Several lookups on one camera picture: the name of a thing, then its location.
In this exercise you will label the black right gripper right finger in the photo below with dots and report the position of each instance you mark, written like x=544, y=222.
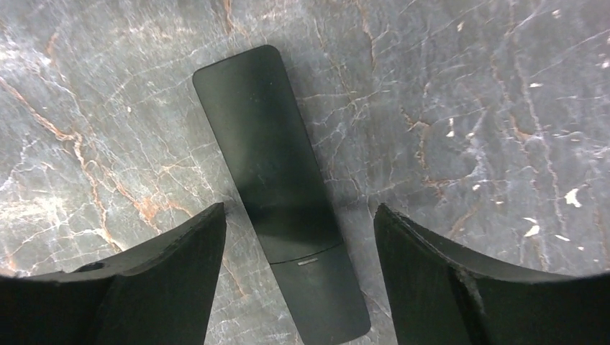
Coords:
x=441, y=292

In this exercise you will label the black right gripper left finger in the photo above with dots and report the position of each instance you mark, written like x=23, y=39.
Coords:
x=158, y=292

